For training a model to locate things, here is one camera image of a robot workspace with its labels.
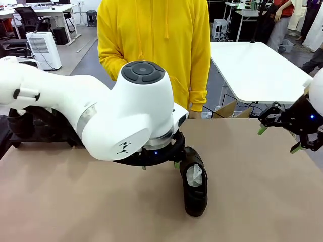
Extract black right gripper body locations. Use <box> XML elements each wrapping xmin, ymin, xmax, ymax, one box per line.
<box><xmin>285</xmin><ymin>95</ymin><xmax>323</xmax><ymax>134</ymax></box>

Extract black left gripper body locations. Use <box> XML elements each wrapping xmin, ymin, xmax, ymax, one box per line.
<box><xmin>138</xmin><ymin>142</ymin><xmax>181</xmax><ymax>162</ymax></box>

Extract left forearm yellow sleeve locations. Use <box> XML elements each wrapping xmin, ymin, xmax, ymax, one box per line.
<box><xmin>188</xmin><ymin>57</ymin><xmax>211</xmax><ymax>113</ymax></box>

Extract right forearm yellow sleeve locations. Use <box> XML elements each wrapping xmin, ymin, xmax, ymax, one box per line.
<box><xmin>97</xmin><ymin>50</ymin><xmax>127</xmax><ymax>81</ymax></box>

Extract white paper shoe stuffing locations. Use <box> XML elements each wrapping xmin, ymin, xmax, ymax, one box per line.
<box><xmin>186</xmin><ymin>163</ymin><xmax>203</xmax><ymax>188</ymax></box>

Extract white folding table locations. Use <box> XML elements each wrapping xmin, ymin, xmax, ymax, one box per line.
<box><xmin>209</xmin><ymin>41</ymin><xmax>313</xmax><ymax>119</ymax></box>

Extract bystander in dark trousers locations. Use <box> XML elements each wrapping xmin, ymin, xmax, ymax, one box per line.
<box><xmin>301</xmin><ymin>47</ymin><xmax>323</xmax><ymax>75</ymax></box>

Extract grey plastic bin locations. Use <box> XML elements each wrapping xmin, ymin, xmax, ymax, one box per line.
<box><xmin>278</xmin><ymin>39</ymin><xmax>295</xmax><ymax>53</ymax></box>

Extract white draped cloth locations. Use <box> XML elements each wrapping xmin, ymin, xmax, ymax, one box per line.
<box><xmin>302</xmin><ymin>20</ymin><xmax>323</xmax><ymax>52</ymax></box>

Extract bystander in red shirt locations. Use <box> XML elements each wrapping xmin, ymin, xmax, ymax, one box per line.
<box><xmin>267</xmin><ymin>0</ymin><xmax>295</xmax><ymax>51</ymax></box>

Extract desk with black panel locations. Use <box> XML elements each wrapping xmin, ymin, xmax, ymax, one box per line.
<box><xmin>224</xmin><ymin>1</ymin><xmax>273</xmax><ymax>42</ymax></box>

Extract white computer case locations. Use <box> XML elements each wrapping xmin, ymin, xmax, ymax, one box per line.
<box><xmin>212</xmin><ymin>19</ymin><xmax>229</xmax><ymax>40</ymax></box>

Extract person in yellow hoodie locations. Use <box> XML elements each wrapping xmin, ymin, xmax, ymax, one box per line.
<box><xmin>97</xmin><ymin>0</ymin><xmax>211</xmax><ymax>113</ymax></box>

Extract white air purifier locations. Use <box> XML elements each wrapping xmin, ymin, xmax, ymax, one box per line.
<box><xmin>26</xmin><ymin>31</ymin><xmax>63</xmax><ymax>71</ymax></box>

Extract dark grey stool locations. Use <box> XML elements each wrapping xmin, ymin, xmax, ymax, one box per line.
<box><xmin>86</xmin><ymin>10</ymin><xmax>98</xmax><ymax>28</ymax></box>

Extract black computer tower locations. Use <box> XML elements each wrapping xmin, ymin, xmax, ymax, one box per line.
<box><xmin>52</xmin><ymin>26</ymin><xmax>69</xmax><ymax>46</ymax></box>

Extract black office chair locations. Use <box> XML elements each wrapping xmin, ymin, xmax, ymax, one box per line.
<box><xmin>14</xmin><ymin>6</ymin><xmax>52</xmax><ymax>40</ymax></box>
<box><xmin>0</xmin><ymin>37</ymin><xmax>33</xmax><ymax>59</ymax></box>

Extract white office desk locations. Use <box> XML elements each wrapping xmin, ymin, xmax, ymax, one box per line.
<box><xmin>0</xmin><ymin>4</ymin><xmax>81</xmax><ymax>47</ymax></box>

